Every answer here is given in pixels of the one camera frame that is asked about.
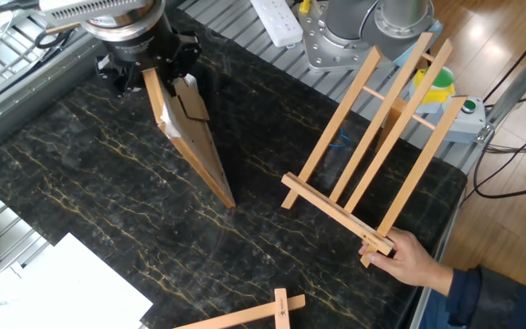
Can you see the yellow green button box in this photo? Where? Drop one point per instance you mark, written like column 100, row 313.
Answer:
column 443, row 87

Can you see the small wooden tabletop easel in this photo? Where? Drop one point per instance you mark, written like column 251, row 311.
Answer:
column 245, row 315

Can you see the yellow plastic clip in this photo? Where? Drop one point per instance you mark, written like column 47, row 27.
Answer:
column 305, row 5

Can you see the white paper sheets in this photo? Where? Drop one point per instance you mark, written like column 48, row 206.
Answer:
column 62, row 292

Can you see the white power strip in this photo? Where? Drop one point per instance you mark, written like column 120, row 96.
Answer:
column 279, row 23

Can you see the person's navy sleeved forearm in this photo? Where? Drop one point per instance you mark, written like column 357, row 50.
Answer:
column 505, row 301

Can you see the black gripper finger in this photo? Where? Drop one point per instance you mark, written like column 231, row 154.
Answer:
column 184, row 66
column 128, row 80

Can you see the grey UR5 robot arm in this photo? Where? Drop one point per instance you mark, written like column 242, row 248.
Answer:
column 359, row 18

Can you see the white photo frame cardboard back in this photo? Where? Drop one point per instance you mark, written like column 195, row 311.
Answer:
column 194, row 141

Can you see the white vented wrist block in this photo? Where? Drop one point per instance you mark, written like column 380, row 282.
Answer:
column 89, row 9

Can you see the person's blue jeans leg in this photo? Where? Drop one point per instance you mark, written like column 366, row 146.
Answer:
column 434, row 313

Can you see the person's bare hand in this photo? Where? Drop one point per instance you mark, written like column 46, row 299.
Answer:
column 409, row 260

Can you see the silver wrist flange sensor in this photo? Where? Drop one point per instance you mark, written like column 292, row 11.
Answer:
column 126, row 23

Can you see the grey green push button box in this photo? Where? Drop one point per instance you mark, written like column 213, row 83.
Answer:
column 468, row 123

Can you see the black marble table slab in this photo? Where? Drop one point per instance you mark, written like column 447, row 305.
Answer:
column 108, row 192

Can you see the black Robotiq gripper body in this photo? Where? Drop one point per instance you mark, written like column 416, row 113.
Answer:
column 139, row 45

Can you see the aluminium profile corner post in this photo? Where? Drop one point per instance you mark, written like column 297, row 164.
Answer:
column 523, row 77

